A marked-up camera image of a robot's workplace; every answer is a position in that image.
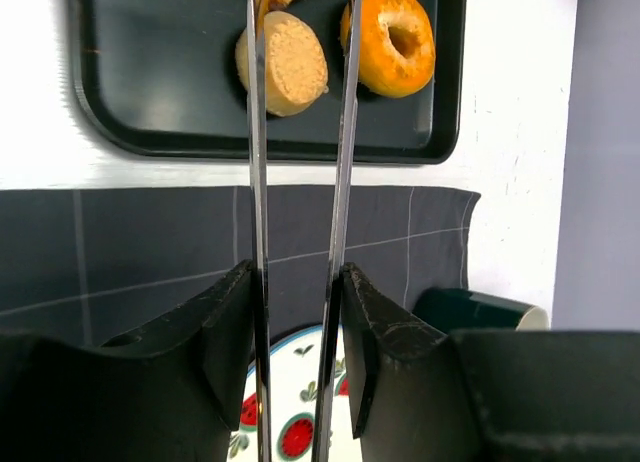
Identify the green mug white interior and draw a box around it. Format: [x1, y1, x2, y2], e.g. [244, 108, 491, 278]
[413, 288, 550, 334]

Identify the dark checked placemat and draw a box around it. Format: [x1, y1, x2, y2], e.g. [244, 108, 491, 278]
[1, 186, 479, 345]

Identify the white watermelon pattern plate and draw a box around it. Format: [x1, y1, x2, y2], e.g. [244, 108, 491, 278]
[227, 325, 362, 462]

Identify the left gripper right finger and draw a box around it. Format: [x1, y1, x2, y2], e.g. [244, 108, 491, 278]
[342, 264, 639, 461]

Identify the small round bun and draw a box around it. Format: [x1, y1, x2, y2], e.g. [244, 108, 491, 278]
[264, 11, 328, 117]

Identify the orange bagel donut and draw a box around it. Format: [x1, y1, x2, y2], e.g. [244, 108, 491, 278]
[359, 0, 436, 98]

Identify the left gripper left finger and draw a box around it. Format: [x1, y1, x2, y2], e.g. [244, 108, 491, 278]
[1, 261, 253, 461]

